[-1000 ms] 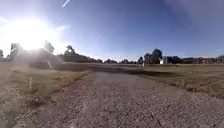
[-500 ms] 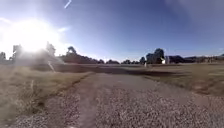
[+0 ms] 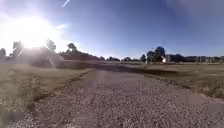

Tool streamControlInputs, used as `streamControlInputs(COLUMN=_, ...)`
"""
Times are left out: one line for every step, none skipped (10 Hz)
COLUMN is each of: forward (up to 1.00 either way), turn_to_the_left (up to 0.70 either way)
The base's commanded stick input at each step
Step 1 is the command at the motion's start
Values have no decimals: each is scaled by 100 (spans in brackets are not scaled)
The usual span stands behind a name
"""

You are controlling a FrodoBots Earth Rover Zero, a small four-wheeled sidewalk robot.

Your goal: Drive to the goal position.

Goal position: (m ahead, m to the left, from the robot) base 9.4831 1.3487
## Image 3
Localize grey gravel path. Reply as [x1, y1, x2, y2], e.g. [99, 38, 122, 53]
[6, 68, 224, 128]

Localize row of trees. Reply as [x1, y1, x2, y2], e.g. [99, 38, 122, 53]
[0, 38, 141, 69]

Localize clump of dark trees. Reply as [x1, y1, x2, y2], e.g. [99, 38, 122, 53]
[139, 46, 168, 63]

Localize dry grass verge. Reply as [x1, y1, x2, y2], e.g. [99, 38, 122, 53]
[0, 63, 96, 128]

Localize dry grass field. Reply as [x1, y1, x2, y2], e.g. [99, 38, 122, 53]
[119, 61, 224, 100]

